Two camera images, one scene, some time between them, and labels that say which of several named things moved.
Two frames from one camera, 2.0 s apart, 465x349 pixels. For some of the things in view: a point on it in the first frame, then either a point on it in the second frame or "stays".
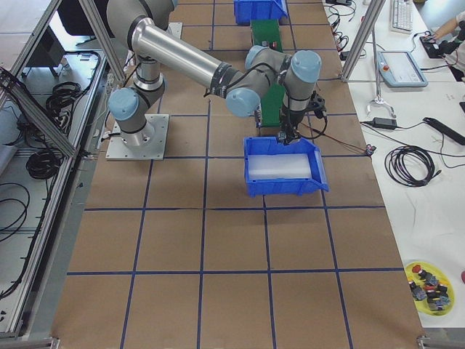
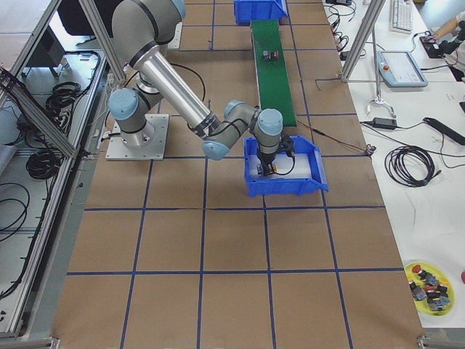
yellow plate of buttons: (431, 286) stays
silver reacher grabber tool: (378, 99) stays
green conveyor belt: (267, 33) stays
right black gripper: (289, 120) -> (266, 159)
